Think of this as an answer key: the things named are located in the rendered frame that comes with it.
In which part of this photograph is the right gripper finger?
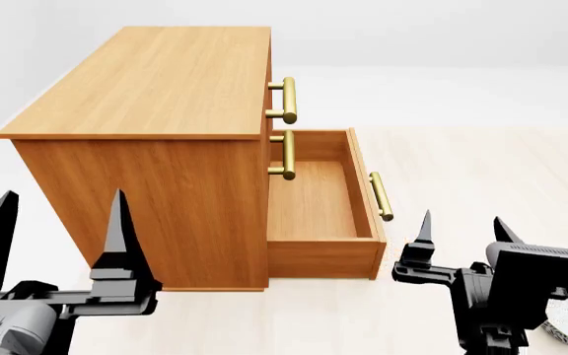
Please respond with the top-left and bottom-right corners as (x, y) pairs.
(492, 216), (526, 245)
(400, 209), (438, 270)

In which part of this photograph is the wooden cabinet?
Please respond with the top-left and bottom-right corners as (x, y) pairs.
(0, 25), (273, 293)

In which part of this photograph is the open wooden drawer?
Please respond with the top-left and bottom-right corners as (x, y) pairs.
(266, 127), (389, 281)

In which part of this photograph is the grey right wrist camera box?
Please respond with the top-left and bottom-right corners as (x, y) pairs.
(484, 241), (568, 302)

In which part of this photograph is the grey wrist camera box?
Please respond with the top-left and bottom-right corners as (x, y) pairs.
(484, 241), (568, 302)
(0, 298), (64, 355)

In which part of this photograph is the brass bar drawer handle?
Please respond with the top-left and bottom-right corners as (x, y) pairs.
(267, 129), (298, 181)
(368, 171), (394, 223)
(264, 76), (299, 125)

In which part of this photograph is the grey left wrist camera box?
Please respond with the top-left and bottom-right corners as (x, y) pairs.
(0, 298), (64, 355)

